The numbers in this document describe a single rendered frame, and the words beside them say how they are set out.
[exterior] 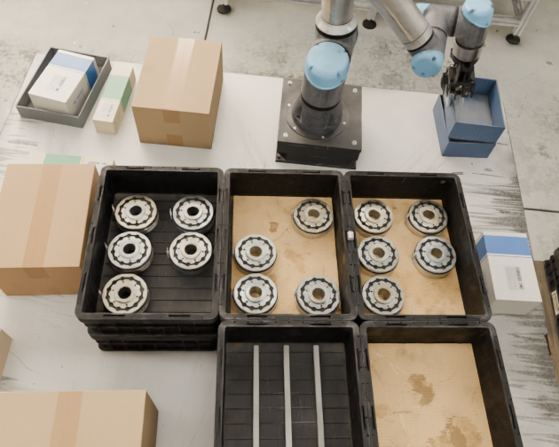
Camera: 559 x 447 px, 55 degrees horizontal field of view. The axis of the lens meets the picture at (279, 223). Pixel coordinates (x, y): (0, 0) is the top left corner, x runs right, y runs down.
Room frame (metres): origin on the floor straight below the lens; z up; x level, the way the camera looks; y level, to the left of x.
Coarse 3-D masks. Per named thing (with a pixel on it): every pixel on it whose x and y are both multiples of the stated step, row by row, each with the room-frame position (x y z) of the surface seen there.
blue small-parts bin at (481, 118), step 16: (480, 80) 1.32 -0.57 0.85; (496, 80) 1.32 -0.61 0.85; (480, 96) 1.32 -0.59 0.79; (496, 96) 1.27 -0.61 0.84; (448, 112) 1.20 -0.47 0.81; (464, 112) 1.24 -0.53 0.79; (480, 112) 1.24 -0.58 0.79; (496, 112) 1.22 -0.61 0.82; (448, 128) 1.15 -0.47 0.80; (464, 128) 1.12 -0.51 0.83; (480, 128) 1.13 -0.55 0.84; (496, 128) 1.13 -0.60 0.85
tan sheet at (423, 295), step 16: (400, 208) 0.81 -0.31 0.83; (400, 224) 0.76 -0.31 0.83; (400, 240) 0.71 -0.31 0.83; (416, 240) 0.72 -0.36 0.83; (448, 240) 0.73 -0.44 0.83; (400, 256) 0.67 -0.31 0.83; (400, 272) 0.62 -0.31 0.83; (416, 272) 0.63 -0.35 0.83; (416, 288) 0.58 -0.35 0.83; (432, 288) 0.59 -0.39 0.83; (448, 288) 0.60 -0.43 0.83; (416, 304) 0.54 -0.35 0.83; (432, 304) 0.55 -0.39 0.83; (448, 304) 0.55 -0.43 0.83
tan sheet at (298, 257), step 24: (240, 216) 0.72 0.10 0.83; (264, 216) 0.73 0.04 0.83; (288, 216) 0.74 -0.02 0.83; (312, 216) 0.75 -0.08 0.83; (288, 240) 0.67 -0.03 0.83; (312, 240) 0.68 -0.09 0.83; (288, 264) 0.60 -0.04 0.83; (312, 264) 0.61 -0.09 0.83; (336, 264) 0.62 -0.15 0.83; (288, 288) 0.54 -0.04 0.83; (288, 312) 0.48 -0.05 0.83; (336, 312) 0.49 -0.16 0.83
